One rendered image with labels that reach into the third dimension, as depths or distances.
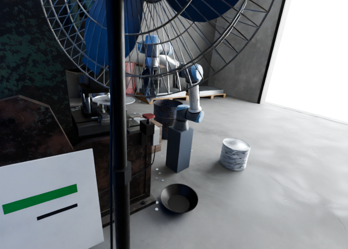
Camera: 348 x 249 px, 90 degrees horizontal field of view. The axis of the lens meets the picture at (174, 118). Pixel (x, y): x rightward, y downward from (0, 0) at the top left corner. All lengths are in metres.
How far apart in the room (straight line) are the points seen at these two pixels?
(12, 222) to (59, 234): 0.23
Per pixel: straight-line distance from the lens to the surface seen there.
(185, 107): 1.60
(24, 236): 1.27
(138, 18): 0.42
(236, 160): 2.00
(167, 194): 1.58
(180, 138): 1.64
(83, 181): 1.16
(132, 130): 1.16
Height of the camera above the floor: 1.12
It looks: 20 degrees down
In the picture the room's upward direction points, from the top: 5 degrees clockwise
